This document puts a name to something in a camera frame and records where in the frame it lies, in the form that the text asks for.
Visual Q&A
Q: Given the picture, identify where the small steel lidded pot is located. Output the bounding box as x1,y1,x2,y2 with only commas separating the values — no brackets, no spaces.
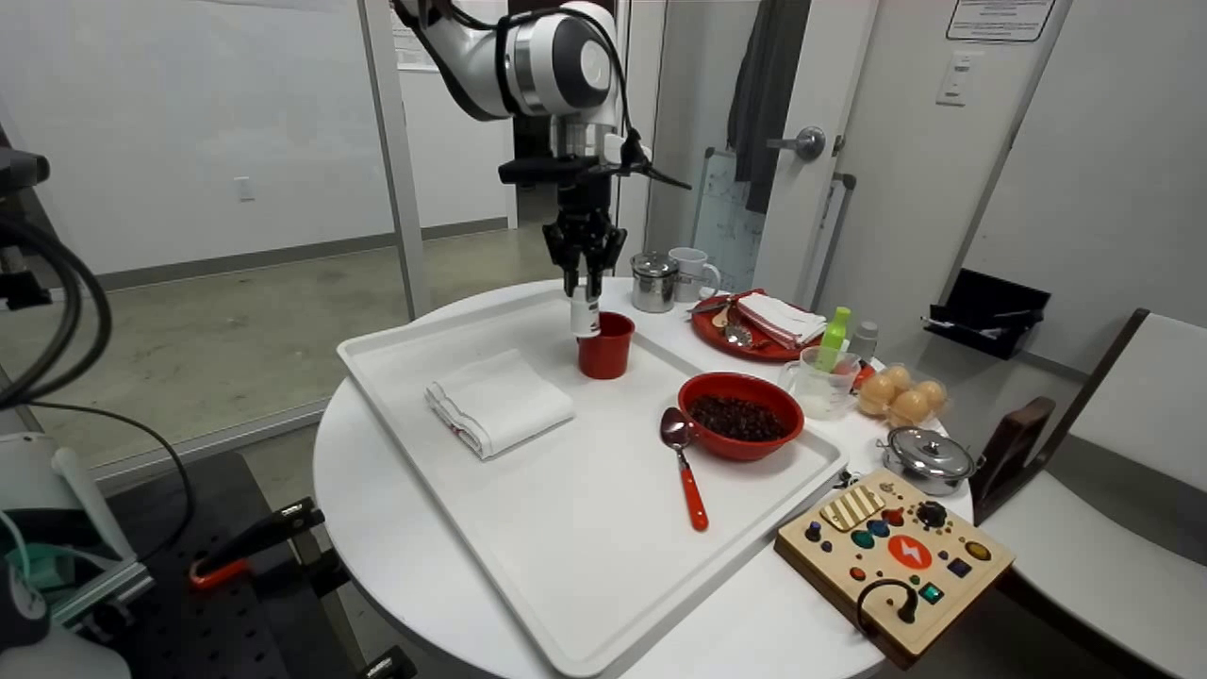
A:
884,423,980,498

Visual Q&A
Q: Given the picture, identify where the thick black cable bundle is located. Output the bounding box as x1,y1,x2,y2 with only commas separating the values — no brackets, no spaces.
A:
0,215,119,416

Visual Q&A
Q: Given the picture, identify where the thin black cable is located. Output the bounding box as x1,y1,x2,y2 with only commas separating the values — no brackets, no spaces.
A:
21,398,202,558

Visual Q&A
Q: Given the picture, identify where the silver door handle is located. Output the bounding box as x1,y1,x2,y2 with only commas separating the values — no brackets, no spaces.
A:
765,126,830,166

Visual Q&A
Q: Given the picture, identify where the white control box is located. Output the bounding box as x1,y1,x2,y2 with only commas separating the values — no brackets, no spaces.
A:
0,431,158,679

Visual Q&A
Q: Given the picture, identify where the white glass partition post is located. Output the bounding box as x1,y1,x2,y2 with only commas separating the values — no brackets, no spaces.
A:
356,0,433,321

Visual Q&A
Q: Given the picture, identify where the folded white towel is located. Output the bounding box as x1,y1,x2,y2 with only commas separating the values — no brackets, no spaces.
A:
422,345,581,463

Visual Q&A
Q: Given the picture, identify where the white light switch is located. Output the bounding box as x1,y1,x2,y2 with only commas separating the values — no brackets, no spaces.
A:
932,53,979,112

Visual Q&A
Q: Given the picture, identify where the large white plastic tray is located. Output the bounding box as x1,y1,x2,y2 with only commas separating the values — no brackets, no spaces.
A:
332,286,848,679

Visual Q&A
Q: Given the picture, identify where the black camera stand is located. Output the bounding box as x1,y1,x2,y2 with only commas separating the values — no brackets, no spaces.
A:
0,126,58,316

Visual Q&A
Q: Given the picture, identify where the red bowl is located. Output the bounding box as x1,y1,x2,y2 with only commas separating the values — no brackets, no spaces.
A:
674,371,813,468

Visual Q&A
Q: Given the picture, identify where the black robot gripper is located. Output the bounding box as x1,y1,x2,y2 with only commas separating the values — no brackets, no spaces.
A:
541,181,629,306

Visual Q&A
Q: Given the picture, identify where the black bag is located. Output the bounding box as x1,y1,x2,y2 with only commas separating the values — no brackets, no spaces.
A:
926,263,1057,361

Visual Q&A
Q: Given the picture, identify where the dark grey hanging coat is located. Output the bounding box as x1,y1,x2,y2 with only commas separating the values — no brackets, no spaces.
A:
726,0,815,219

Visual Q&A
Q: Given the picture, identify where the black table clamp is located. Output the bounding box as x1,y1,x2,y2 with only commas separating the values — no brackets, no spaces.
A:
186,496,330,601

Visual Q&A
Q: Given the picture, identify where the red handled metal spoon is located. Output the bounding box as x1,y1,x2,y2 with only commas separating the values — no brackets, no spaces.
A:
658,404,718,536

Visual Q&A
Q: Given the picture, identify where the small white cup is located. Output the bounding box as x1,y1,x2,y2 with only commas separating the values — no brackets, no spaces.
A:
566,292,606,345

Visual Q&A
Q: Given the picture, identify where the white wall sign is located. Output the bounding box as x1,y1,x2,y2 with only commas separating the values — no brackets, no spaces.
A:
943,0,1059,47

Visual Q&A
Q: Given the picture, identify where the white napkin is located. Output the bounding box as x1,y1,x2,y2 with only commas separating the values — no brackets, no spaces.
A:
731,286,830,352

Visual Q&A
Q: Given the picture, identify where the wooden busy board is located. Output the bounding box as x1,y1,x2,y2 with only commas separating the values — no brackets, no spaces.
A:
769,463,1018,667

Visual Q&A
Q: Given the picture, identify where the clear glass container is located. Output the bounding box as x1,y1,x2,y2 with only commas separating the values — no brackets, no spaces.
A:
787,352,862,426

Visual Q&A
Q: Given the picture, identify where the small leaning whiteboard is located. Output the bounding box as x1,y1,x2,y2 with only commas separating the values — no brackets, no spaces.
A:
687,142,772,293

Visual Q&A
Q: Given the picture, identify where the clear glass mug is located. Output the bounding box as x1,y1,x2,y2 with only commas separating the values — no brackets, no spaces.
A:
669,243,728,306

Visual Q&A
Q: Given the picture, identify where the grey office chair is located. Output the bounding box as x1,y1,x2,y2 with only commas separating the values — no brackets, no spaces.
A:
965,306,1207,679

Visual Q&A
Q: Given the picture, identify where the green plastic bottle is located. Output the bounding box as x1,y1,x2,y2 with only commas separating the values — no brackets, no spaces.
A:
815,302,862,377

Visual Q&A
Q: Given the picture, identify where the stainless steel cup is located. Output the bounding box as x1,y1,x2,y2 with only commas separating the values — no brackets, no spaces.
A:
628,253,683,316

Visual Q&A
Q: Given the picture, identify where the red plate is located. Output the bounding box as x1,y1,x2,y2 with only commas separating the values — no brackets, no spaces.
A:
687,292,824,365

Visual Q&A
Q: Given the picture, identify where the red mug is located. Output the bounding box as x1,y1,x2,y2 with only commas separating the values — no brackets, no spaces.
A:
575,309,642,386

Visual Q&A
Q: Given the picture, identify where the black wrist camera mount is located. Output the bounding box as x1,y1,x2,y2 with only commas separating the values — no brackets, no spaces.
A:
496,146,694,195

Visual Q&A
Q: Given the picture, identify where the white glass panel door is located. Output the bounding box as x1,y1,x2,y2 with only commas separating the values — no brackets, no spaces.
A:
642,0,889,316

